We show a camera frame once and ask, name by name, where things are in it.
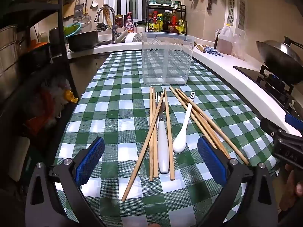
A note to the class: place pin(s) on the black metal shelf rack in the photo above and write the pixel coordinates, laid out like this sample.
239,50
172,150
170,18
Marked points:
65,40

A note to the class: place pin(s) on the white perforated round dish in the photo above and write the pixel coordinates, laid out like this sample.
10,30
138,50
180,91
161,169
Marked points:
134,37

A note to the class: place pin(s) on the black cooking pot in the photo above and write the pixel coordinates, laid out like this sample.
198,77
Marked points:
82,41

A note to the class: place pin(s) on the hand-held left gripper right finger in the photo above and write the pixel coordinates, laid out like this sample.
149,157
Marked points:
210,160

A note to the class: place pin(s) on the bundle of brown chopsticks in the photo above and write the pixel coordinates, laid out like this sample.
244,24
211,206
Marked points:
108,16

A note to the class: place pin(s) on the black gas hob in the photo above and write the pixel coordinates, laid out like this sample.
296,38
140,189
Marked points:
260,78

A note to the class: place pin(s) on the dark sauce bottle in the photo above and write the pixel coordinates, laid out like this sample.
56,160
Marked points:
216,40

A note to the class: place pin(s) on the green white checked tablecloth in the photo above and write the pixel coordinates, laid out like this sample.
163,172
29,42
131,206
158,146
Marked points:
113,104

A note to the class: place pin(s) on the steel kitchen sink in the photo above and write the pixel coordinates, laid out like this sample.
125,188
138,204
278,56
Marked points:
106,43

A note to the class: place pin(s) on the narrow white wall vent grille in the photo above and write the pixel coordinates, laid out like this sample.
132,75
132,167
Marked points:
242,13

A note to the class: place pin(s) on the white plate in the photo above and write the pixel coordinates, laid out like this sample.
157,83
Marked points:
120,37

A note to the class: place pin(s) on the red dish soap bottle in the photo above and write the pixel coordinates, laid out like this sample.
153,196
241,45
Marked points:
129,24

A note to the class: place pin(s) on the orange lidded pot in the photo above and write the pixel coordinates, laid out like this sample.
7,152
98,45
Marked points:
37,50

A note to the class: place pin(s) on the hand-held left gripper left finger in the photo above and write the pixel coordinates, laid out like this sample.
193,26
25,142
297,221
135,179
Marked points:
91,160

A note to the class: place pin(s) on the steel wok with lid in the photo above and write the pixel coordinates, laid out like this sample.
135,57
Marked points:
279,59

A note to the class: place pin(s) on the blue knitted dishcloth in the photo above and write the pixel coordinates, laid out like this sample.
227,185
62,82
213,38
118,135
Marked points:
213,50

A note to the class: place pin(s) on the large white wall vent grille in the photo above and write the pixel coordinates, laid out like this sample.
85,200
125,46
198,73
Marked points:
230,11

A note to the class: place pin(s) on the hanging wooden board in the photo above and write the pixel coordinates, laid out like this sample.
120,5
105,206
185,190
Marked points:
68,10

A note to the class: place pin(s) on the white jar with green lid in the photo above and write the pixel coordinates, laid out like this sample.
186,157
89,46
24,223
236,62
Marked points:
140,27

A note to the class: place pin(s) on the clear empty plastic bottle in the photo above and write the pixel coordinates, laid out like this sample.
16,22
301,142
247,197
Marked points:
239,45

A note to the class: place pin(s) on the red glass jar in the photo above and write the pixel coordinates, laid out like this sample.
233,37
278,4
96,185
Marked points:
119,21

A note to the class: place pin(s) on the row of sauce bottles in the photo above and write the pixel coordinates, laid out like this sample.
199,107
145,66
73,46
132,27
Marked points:
165,22

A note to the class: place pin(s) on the teal basin with green colander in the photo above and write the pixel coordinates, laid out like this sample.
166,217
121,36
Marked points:
73,29

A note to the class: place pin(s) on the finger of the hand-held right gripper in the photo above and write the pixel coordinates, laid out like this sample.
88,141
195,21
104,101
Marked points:
294,122
268,125

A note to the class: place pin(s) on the hanging white ladle spoon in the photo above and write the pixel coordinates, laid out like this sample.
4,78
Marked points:
94,2

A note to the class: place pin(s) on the black spice rack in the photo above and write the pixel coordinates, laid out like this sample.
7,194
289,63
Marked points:
147,16

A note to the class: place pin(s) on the dark scouring pad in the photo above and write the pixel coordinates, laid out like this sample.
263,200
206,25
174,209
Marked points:
101,26

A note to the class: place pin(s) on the row of green lidded jars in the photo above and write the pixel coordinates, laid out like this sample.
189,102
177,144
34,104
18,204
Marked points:
163,2

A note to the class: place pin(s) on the cooking oil jug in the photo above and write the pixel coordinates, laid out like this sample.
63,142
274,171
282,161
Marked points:
226,40

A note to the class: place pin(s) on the hanging metal grater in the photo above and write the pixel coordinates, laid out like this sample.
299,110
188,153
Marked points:
78,10

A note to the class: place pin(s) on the clear plastic utensil holder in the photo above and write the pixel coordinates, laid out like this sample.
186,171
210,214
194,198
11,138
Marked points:
167,59

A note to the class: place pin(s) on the chrome kitchen faucet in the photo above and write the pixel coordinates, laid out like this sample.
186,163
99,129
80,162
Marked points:
113,28

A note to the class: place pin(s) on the person's right hand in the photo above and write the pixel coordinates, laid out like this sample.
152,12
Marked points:
290,189

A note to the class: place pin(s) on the yellow plastic bag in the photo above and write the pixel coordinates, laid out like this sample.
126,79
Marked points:
71,96

